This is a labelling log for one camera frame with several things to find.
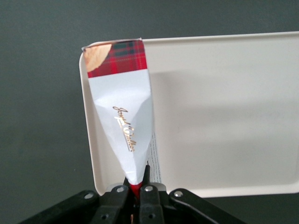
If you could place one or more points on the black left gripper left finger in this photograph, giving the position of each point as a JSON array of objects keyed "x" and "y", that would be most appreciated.
[{"x": 107, "y": 207}]

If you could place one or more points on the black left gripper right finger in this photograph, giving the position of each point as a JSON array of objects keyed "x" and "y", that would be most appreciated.
[{"x": 151, "y": 205}]

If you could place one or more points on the cream plastic tray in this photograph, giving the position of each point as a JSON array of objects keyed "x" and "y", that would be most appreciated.
[{"x": 222, "y": 116}]

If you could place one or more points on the red tartan cookie box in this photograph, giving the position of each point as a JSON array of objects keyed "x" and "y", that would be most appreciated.
[{"x": 121, "y": 98}]

